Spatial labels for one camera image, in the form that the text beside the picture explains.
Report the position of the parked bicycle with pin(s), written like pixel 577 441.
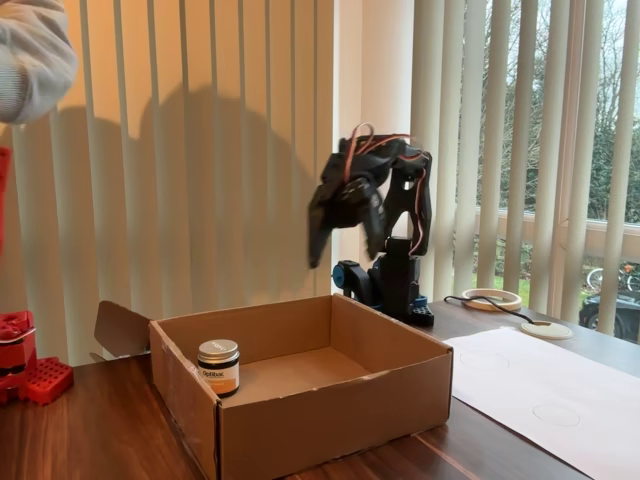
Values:
pixel 595 277

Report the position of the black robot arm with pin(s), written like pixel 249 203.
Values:
pixel 407 235

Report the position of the parked dark car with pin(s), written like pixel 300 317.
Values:
pixel 590 312

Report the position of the small jar with metal lid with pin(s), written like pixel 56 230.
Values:
pixel 218 372

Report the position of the cream vertical blinds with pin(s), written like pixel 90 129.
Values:
pixel 500 150
pixel 175 150

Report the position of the blue table clamp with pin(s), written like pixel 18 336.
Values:
pixel 352 277

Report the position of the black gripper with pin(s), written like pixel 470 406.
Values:
pixel 344 204

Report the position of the white paper sheet with circles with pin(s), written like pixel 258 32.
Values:
pixel 560 390

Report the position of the red leader arm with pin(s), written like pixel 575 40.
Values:
pixel 30 375

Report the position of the grey sleeved forearm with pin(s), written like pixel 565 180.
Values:
pixel 30 55

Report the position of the open cardboard box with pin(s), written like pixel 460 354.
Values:
pixel 340 415

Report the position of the masking tape roll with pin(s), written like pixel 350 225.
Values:
pixel 492 302

